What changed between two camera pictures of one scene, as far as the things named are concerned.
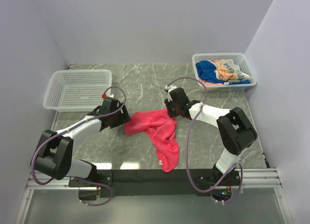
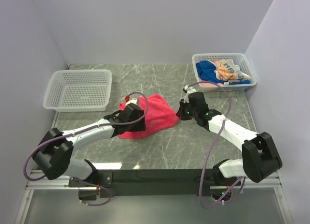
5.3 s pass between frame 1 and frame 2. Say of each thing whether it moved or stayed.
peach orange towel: stayed
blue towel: stayed
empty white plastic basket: stayed
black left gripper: moved
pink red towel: moved
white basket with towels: stayed
